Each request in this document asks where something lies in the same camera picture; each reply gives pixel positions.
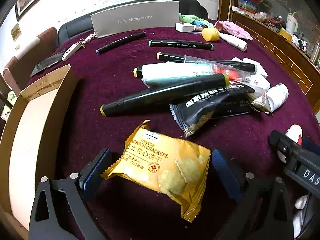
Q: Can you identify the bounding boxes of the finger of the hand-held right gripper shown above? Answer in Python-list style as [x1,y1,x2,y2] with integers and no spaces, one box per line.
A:
[269,129,300,163]

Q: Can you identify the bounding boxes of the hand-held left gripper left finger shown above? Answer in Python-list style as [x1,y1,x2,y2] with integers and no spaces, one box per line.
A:
[29,148,113,240]

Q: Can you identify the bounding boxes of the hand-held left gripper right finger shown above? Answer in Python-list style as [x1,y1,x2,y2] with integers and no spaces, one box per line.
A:
[211,149,294,240]

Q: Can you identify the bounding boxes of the white bottle red label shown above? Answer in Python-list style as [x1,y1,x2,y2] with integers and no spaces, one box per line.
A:
[277,124,303,164]

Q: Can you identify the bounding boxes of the beige packet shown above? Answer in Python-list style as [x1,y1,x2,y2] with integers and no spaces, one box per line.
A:
[250,90,274,115]

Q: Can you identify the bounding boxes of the plain white bottle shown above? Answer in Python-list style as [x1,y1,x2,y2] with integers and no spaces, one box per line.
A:
[266,83,290,112]

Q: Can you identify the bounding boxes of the yellow cracker packet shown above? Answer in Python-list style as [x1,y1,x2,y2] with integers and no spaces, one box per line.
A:
[100,120,212,223]

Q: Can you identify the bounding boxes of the white packet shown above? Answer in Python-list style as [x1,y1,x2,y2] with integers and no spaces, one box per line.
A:
[231,57,270,93]

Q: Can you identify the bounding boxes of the black snack packet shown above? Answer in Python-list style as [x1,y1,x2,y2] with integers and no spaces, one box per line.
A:
[169,82,255,138]

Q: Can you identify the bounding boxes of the cardboard box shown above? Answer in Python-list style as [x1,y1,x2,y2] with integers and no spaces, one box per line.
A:
[0,64,80,233]

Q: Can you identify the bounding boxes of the clear plastic packet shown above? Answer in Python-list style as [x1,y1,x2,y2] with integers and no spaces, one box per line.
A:
[184,55,247,82]

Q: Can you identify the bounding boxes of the pale teal packet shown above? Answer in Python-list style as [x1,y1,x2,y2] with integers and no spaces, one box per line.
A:
[141,63,218,89]

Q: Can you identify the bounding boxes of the black marker cream cap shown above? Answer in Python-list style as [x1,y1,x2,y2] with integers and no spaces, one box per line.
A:
[156,52,258,73]

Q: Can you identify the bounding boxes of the black marker green caps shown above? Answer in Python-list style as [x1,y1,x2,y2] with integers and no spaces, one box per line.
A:
[149,39,215,51]

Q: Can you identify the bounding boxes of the person's right hand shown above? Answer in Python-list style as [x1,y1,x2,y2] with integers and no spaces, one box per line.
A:
[292,194,316,239]

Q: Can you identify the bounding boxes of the wooden counter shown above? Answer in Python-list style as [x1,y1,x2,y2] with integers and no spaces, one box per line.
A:
[231,10,320,105]

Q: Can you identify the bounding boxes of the maroon tablecloth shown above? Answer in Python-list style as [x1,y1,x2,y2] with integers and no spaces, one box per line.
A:
[27,19,320,240]

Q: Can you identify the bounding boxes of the white tube bottle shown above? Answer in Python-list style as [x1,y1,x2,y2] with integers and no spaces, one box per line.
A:
[219,32,248,52]

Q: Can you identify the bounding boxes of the white tumbler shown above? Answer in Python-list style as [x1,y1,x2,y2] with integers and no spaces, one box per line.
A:
[285,11,299,34]

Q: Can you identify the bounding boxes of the black phone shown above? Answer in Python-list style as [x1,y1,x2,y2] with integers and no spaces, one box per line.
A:
[30,51,66,77]

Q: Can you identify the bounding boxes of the white key fob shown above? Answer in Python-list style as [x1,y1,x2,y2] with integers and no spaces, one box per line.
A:
[62,42,82,62]

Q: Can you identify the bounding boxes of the pink cloth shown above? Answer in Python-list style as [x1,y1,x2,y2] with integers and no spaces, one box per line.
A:
[214,20,253,41]

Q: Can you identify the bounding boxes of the black marker purple cap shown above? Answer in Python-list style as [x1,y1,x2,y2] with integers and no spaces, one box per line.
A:
[95,31,147,55]

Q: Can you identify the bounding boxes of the brown armchair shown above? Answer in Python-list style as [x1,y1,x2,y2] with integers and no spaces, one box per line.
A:
[3,27,59,95]

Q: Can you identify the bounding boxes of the black sofa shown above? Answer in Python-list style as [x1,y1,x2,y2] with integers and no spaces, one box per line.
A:
[58,17,94,47]

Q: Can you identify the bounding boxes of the white charger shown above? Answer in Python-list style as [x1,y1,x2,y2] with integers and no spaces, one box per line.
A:
[175,22,195,33]

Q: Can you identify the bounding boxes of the green cloth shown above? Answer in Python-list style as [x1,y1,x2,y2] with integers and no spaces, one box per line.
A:
[179,14,214,28]

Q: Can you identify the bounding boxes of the grey shoe box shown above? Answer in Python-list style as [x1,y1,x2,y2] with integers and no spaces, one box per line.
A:
[90,0,180,39]

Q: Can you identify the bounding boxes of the braided keychain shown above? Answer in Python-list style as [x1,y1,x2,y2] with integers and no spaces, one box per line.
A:
[79,30,97,48]

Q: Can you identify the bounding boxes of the small gold wall plaque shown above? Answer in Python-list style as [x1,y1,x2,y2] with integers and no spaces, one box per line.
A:
[10,22,22,40]

